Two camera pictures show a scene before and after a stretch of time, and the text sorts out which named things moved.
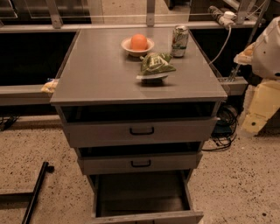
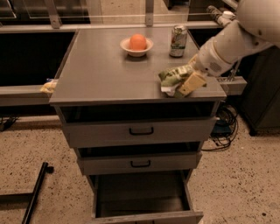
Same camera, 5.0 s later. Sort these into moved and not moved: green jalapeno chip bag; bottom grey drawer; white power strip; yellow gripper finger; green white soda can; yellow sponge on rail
Moved: green jalapeno chip bag; yellow gripper finger
Not moved: yellow sponge on rail; white power strip; green white soda can; bottom grey drawer
